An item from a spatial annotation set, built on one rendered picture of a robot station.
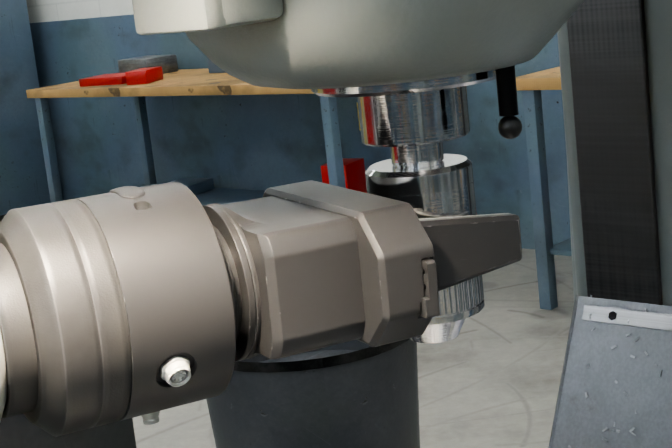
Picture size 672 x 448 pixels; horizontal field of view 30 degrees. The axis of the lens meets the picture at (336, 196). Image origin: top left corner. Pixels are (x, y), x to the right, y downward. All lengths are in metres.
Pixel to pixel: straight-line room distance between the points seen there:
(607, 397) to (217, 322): 0.52
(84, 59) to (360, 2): 7.38
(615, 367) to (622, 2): 0.26
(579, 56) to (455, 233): 0.42
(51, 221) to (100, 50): 7.21
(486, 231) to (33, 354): 0.19
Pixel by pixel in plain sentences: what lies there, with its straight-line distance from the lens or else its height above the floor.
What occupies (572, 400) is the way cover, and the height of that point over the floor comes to 1.02.
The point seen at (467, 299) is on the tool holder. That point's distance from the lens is 0.55.
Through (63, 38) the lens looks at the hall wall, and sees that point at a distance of 7.96.
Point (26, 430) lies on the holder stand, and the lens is 0.80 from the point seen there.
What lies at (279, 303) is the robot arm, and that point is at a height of 1.23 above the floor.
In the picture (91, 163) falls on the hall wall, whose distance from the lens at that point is 7.94.
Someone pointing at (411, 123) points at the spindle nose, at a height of 1.29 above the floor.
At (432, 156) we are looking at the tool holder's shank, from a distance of 0.54.
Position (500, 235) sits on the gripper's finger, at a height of 1.24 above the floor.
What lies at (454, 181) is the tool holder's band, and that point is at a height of 1.26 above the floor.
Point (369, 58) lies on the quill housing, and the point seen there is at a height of 1.32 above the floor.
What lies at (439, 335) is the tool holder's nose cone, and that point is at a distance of 0.55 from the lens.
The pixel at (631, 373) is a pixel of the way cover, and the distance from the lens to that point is 0.94.
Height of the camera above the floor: 1.36
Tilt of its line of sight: 10 degrees down
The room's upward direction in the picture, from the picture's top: 6 degrees counter-clockwise
